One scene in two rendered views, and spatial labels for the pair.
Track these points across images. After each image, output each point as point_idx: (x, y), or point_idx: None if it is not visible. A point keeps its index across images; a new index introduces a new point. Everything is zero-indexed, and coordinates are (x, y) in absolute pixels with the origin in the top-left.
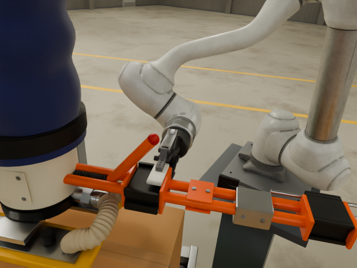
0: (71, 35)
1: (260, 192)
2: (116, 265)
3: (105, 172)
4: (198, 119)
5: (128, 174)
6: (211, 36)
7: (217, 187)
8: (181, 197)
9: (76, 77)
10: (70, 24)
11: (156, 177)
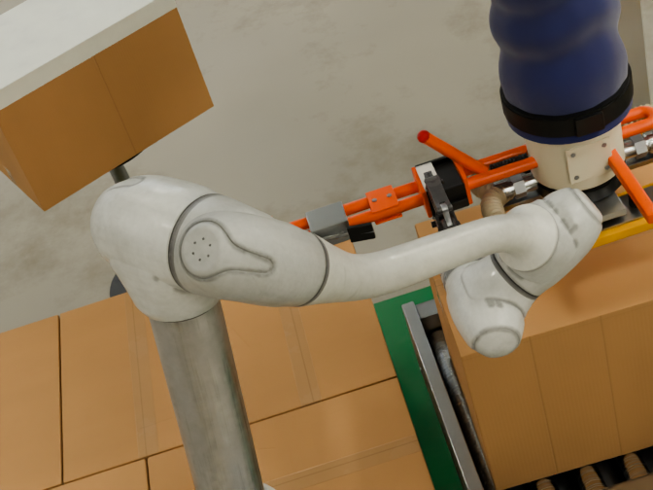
0: (496, 33)
1: (322, 226)
2: None
3: (495, 168)
4: (448, 293)
5: (457, 163)
6: (439, 234)
7: (368, 213)
8: (396, 187)
9: (511, 75)
10: (502, 27)
11: (424, 169)
